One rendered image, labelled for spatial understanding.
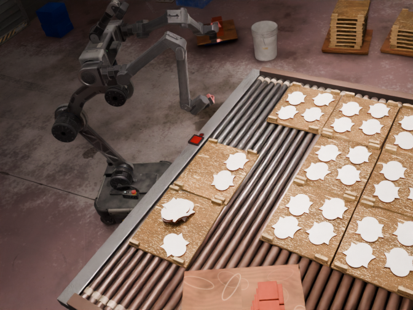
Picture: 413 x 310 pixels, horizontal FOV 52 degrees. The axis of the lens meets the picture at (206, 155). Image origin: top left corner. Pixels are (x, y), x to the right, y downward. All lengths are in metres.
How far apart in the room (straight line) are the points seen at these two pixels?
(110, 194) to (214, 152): 1.22
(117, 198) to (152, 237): 1.27
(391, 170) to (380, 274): 0.63
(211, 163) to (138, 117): 2.20
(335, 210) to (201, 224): 0.68
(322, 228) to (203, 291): 0.66
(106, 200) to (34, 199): 0.89
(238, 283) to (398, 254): 0.73
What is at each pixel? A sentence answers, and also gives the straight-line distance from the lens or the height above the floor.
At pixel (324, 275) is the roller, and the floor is 0.92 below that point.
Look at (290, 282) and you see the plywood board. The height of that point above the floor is 1.04.
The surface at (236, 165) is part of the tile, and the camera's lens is 2.45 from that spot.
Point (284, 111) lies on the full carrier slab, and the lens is 2.79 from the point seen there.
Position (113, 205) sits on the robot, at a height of 0.24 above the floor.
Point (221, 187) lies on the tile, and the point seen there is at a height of 0.95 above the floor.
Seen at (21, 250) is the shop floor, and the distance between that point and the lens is 3.85.
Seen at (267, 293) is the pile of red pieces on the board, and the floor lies 1.30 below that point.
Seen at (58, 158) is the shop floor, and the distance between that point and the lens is 4.47.
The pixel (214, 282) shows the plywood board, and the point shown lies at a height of 1.04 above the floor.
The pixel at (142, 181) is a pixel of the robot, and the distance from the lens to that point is 3.49.
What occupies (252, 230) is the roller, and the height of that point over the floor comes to 0.92.
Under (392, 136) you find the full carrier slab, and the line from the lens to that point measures 2.66.
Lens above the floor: 2.67
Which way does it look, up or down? 43 degrees down
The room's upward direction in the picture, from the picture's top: 12 degrees counter-clockwise
